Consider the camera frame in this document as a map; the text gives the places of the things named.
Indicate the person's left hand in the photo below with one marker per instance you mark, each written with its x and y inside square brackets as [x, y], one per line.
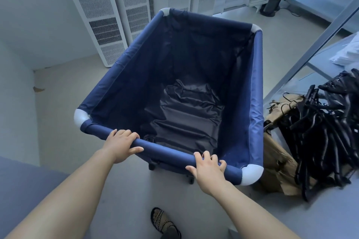
[120, 146]

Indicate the person's right hand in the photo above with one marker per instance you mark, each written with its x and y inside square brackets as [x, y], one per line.
[209, 174]

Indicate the person's right little finger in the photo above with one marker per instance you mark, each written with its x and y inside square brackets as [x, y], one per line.
[223, 165]

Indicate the person's left thumb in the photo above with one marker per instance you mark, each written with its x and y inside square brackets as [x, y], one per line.
[136, 150]

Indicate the person's right thumb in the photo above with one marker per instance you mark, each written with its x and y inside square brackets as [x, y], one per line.
[191, 169]

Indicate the person's right middle finger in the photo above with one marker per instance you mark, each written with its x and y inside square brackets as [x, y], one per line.
[206, 156]

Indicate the blue fabric laundry cart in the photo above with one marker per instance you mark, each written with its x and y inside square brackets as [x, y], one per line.
[117, 87]

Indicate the person's right forearm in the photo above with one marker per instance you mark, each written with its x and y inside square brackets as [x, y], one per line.
[246, 210]

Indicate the person's left forearm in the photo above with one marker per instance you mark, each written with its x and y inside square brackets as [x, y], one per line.
[70, 194]

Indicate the black crumpled liner sheet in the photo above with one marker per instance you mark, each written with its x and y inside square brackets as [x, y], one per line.
[188, 118]

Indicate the torn brown cardboard box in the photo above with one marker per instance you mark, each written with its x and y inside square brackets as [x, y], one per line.
[276, 160]

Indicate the black woven sandal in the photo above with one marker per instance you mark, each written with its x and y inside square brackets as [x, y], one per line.
[162, 220]

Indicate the pile of black hangers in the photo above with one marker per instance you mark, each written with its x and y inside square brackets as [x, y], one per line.
[325, 135]

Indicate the small brown scrap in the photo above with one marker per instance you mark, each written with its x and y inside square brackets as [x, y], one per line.
[38, 89]

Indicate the white bagged cloth bundle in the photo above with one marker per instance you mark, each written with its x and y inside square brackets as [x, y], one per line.
[346, 54]

